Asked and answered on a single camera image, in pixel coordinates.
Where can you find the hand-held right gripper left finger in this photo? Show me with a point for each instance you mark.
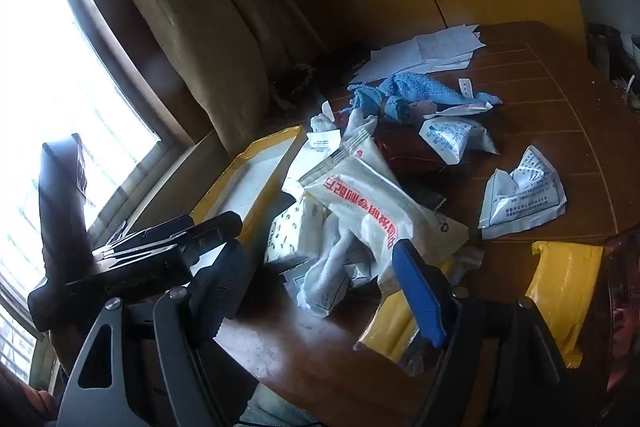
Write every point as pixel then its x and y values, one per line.
pixel 217 292

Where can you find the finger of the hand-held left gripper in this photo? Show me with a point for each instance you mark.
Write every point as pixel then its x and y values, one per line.
pixel 150 232
pixel 210 232

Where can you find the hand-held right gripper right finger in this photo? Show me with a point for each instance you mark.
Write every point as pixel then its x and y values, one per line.
pixel 420 297

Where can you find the yellow plastic packet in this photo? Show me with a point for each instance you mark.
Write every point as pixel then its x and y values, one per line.
pixel 385 327
pixel 565 287

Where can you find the yellow taped cardboard box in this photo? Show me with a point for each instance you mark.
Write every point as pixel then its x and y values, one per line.
pixel 250 187

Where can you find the white packets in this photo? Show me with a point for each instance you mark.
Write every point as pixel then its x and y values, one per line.
pixel 292 232

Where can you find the large white packet red print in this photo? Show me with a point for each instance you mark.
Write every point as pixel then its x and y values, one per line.
pixel 380 207

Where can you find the white packet black text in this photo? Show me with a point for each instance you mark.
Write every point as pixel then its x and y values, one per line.
pixel 305 167

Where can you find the dark red foil packet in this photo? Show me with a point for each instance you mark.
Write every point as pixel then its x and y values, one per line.
pixel 400 147

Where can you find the small white printed packet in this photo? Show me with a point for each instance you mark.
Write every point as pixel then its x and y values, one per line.
pixel 450 137

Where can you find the thin white strip packet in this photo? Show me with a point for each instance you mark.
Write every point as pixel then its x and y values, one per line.
pixel 460 110

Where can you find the person's left forearm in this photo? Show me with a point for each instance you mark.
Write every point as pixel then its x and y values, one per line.
pixel 22 399

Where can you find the person's jeans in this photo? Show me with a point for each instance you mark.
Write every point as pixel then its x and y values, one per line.
pixel 280 409

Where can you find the window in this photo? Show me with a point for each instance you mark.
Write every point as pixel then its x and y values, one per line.
pixel 60 82

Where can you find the dark fringed cloth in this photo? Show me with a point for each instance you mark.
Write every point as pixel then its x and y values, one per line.
pixel 320 77

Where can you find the red translucent plastic object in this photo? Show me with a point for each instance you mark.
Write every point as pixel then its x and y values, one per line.
pixel 622 307

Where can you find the blue towel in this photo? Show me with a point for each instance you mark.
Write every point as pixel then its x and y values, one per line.
pixel 415 89

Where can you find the beige curtain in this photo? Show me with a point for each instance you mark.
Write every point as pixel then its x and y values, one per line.
pixel 190 7

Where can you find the stack of white papers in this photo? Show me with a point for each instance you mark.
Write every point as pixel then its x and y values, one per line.
pixel 430 47

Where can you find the dark clutter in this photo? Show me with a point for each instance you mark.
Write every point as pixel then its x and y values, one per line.
pixel 612 57

